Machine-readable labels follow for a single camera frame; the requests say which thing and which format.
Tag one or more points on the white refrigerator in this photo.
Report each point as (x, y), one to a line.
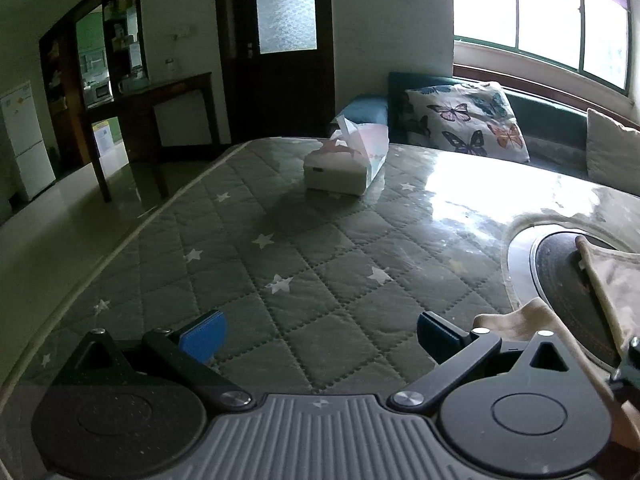
(27, 150)

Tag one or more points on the cream shirt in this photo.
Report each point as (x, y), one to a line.
(620, 285)

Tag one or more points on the green framed window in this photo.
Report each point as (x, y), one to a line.
(550, 5)

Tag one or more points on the plain white pillow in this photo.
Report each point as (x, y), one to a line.
(615, 145)

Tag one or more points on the dark wooden console table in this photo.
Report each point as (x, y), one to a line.
(150, 92)

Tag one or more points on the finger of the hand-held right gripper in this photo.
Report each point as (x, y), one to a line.
(627, 365)

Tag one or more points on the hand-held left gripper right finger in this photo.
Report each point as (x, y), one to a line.
(434, 332)

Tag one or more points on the round black hotplate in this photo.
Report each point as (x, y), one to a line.
(565, 280)

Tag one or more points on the dark green sofa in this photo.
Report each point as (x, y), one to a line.
(545, 115)

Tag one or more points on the blue pillow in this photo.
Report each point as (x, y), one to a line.
(367, 107)

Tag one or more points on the silver microwave oven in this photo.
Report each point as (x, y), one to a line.
(98, 94)

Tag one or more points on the dark wooden shelf cabinet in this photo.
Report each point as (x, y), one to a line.
(125, 60)

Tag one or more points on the white tissue box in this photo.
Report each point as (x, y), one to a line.
(335, 172)

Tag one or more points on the butterfly print pillow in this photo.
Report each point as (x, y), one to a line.
(465, 120)

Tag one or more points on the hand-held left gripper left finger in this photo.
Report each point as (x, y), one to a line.
(202, 338)

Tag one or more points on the dark wooden glass door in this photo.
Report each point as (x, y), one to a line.
(280, 90)

